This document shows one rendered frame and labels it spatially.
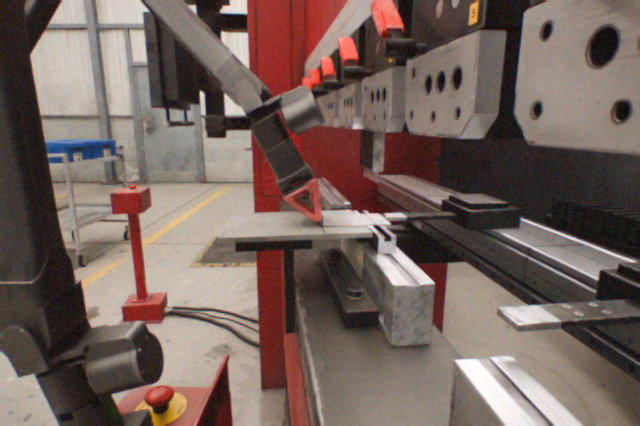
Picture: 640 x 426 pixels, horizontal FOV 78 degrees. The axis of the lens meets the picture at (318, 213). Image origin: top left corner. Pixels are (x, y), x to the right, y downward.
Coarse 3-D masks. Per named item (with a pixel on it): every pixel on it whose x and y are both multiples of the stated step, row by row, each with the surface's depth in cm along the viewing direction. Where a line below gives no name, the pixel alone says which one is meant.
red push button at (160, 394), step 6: (150, 390) 57; (156, 390) 57; (162, 390) 57; (168, 390) 57; (144, 396) 57; (150, 396) 56; (156, 396) 56; (162, 396) 56; (168, 396) 56; (150, 402) 55; (156, 402) 55; (162, 402) 56; (156, 408) 57; (162, 408) 57
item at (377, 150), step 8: (360, 136) 79; (368, 136) 73; (376, 136) 70; (384, 136) 70; (360, 144) 79; (368, 144) 73; (376, 144) 70; (384, 144) 70; (360, 152) 79; (368, 152) 73; (376, 152) 70; (384, 152) 70; (360, 160) 80; (368, 160) 73; (376, 160) 71; (368, 168) 74; (376, 168) 71; (368, 176) 77; (376, 176) 72
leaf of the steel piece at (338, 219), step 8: (328, 216) 80; (336, 216) 80; (344, 216) 80; (352, 216) 80; (360, 216) 80; (320, 224) 74; (328, 224) 73; (336, 224) 73; (344, 224) 74; (352, 224) 73; (360, 224) 74; (368, 224) 74
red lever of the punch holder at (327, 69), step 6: (324, 60) 80; (330, 60) 80; (324, 66) 79; (330, 66) 79; (324, 72) 78; (330, 72) 78; (324, 78) 78; (330, 78) 77; (324, 84) 75; (330, 84) 76; (336, 84) 76; (342, 84) 76
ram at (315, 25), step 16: (304, 0) 143; (320, 0) 106; (336, 0) 84; (368, 0) 59; (304, 16) 145; (320, 16) 107; (336, 16) 84; (352, 16) 70; (368, 16) 60; (304, 32) 146; (320, 32) 108; (352, 32) 70; (304, 48) 148
